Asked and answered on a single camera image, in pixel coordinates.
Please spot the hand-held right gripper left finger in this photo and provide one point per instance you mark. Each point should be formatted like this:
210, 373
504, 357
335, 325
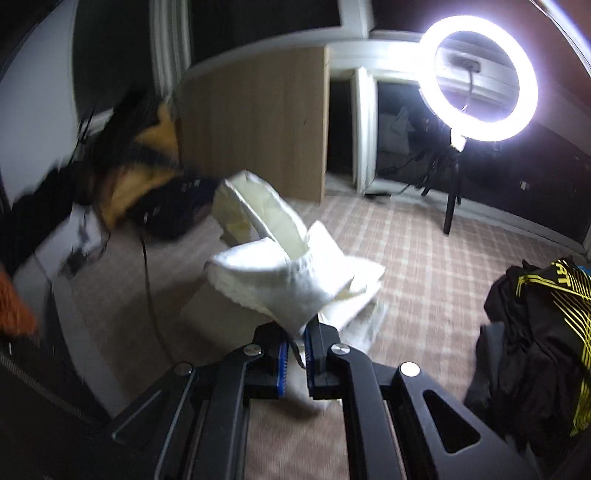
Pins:
282, 369

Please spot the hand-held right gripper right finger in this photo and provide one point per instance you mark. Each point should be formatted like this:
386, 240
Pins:
310, 364

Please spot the cream garment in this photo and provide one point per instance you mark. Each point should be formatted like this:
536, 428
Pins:
277, 272

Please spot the navy clothes pile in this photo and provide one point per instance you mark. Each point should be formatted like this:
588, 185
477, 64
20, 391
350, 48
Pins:
175, 207

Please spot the plaid rug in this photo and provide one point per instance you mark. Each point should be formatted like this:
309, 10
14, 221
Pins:
415, 258

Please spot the dark grey garment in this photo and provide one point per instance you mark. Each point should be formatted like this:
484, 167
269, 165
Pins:
485, 369

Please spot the large light wood board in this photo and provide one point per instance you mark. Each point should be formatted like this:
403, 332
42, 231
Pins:
254, 124

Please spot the black yellow-striped jacket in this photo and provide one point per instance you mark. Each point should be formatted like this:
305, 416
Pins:
549, 332

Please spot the white-framed glass door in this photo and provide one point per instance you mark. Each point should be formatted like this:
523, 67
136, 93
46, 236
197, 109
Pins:
508, 184

